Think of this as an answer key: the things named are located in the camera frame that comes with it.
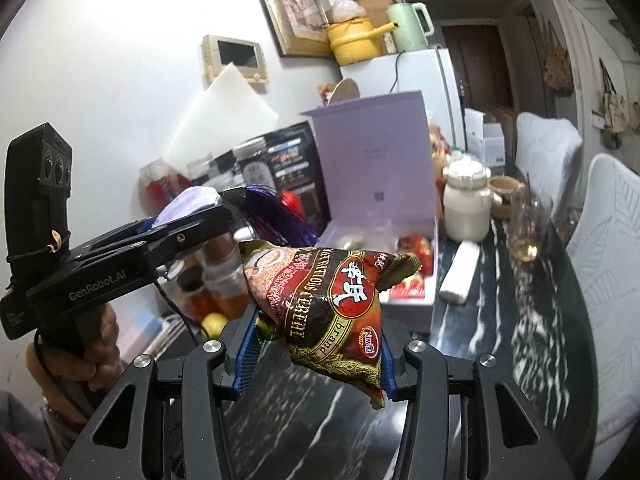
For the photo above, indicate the woven straw fan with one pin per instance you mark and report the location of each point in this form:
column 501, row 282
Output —
column 346, row 91

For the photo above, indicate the lilac sachet purple tassel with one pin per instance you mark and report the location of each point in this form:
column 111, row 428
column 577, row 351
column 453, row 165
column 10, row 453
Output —
column 190, row 202

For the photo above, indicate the person's left hand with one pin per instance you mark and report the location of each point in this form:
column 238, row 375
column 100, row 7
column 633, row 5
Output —
column 102, row 360

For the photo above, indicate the white boxes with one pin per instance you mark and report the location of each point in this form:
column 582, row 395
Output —
column 482, row 135

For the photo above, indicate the yellow lemon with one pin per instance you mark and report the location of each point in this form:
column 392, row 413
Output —
column 214, row 325

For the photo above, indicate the brown patterned tote bag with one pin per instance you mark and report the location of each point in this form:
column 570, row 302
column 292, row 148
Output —
column 557, row 62

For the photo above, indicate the white fridge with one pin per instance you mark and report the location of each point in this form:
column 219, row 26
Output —
column 425, row 75

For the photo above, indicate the orange printed snack bag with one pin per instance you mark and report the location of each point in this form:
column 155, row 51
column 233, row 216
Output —
column 439, row 137

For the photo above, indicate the yellow pot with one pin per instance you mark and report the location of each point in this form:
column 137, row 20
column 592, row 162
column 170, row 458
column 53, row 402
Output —
column 352, row 42

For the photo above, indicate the white plastic bag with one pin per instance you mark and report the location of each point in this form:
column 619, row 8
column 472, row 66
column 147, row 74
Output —
column 347, row 10

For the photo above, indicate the framed picture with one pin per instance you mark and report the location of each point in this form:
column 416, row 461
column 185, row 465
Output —
column 292, row 5

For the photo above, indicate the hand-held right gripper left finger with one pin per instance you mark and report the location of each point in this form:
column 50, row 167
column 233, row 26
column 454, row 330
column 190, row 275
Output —
column 247, row 355

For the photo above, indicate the person's left forearm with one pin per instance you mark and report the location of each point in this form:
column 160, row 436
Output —
column 25, row 425

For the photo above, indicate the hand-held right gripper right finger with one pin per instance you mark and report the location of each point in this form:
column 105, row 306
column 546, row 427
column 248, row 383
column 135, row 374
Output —
column 395, row 385

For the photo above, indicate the cluster of lidded plastic jars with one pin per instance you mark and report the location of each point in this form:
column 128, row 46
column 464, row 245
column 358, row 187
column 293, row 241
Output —
column 215, row 280

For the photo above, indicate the beige wall intercom panel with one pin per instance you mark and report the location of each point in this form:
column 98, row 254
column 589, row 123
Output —
column 232, row 57

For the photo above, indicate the pale green kettle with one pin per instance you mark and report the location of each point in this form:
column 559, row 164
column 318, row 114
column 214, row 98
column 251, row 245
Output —
column 410, row 27

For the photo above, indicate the cream tote bag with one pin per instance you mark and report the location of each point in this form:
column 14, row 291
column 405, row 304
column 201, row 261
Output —
column 617, row 110

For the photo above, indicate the black oats pouch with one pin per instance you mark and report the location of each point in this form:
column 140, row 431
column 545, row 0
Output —
column 285, row 160

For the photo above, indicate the red canister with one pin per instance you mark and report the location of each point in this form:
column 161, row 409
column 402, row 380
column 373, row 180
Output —
column 294, row 202

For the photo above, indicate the brown green cereal packet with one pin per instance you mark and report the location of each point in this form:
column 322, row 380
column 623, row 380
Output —
column 325, row 310

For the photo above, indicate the small red snack packet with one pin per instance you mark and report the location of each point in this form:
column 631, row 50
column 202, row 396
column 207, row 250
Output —
column 416, row 249

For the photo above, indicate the clear zip bag pale beans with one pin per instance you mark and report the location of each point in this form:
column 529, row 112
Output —
column 360, row 240

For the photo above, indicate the clear glass cup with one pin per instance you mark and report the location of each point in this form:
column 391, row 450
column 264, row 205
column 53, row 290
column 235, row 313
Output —
column 527, row 230

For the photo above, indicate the cardboard box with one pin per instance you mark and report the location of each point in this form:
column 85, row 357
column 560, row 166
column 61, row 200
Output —
column 375, row 7

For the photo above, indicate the lilac gift box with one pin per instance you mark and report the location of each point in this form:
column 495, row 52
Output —
column 370, row 160

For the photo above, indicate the brown ceramic bowl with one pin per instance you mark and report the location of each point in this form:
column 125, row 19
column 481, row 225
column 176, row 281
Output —
column 505, row 192

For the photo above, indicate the white foam board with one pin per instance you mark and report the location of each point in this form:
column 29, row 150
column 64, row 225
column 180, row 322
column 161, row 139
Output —
column 225, row 110

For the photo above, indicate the white rolled towel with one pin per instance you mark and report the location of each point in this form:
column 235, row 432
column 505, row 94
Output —
column 460, row 272

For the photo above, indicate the cream ceramic lidded jar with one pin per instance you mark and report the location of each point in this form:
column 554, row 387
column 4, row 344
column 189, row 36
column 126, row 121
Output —
column 467, row 200

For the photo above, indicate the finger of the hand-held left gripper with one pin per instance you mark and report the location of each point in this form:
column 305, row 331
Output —
column 147, row 223
column 200, row 232

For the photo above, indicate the dark brown door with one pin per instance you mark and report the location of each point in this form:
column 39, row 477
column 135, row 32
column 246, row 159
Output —
column 475, row 65

